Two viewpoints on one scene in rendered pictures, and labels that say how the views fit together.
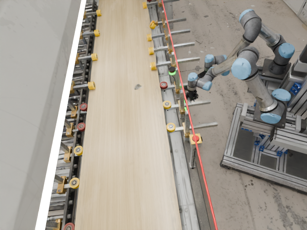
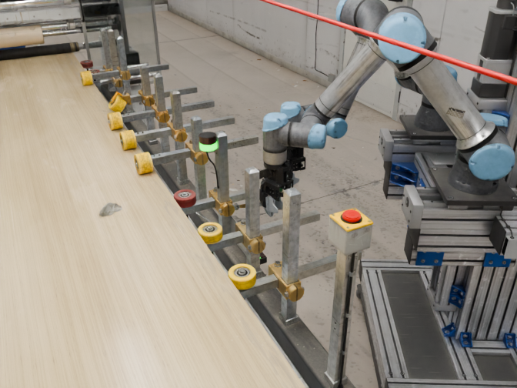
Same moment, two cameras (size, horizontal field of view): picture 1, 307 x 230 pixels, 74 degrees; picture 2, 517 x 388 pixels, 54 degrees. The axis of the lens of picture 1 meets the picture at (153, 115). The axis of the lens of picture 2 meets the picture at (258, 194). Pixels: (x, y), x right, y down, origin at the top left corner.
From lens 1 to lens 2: 0.75 m
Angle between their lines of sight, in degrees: 34
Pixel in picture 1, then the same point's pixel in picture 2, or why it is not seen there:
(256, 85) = (443, 75)
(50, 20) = not seen: outside the picture
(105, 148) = (31, 376)
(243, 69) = (409, 31)
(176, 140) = not seen: hidden behind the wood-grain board
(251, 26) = (371, 9)
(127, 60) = (61, 165)
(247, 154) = (441, 363)
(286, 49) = not seen: hidden behind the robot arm
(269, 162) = (501, 369)
